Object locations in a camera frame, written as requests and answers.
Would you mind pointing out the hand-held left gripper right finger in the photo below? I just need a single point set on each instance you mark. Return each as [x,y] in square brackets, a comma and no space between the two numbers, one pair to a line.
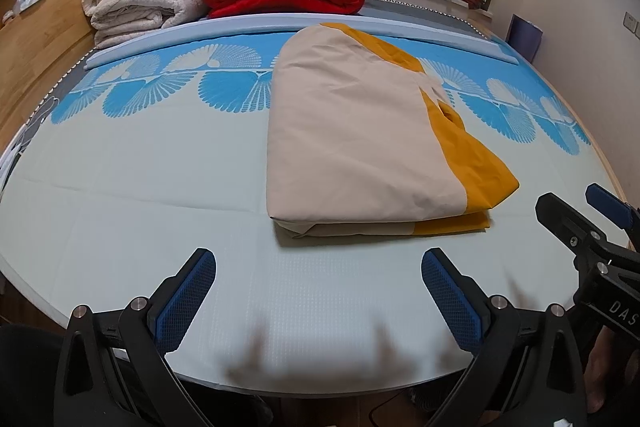
[450,302]

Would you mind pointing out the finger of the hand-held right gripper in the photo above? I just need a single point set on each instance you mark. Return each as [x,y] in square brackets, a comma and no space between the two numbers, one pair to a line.
[565,219]
[607,204]

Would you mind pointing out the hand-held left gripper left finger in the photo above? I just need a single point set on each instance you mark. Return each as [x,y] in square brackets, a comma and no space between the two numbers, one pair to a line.
[185,302]

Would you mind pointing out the beige and mustard hooded jacket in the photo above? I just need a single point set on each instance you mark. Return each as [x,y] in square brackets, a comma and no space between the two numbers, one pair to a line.
[350,132]

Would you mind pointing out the person's right hand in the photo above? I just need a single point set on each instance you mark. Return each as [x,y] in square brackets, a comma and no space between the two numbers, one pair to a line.
[612,369]

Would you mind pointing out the bed with blue patterned sheet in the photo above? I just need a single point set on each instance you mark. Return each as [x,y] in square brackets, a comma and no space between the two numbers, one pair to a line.
[125,217]

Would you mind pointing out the purple bag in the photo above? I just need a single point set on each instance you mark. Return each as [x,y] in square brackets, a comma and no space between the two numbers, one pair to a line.
[526,38]

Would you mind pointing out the stack of white folded blankets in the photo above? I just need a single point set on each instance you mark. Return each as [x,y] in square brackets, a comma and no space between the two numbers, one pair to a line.
[200,29]

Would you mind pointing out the wooden headboard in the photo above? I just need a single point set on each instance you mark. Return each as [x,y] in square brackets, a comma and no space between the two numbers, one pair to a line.
[45,67]

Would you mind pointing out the white fleece folded blanket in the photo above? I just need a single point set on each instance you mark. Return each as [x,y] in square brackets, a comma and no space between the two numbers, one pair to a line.
[140,14]

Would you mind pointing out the wall switch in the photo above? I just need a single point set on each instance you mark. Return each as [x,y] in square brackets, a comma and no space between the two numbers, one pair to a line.
[632,24]

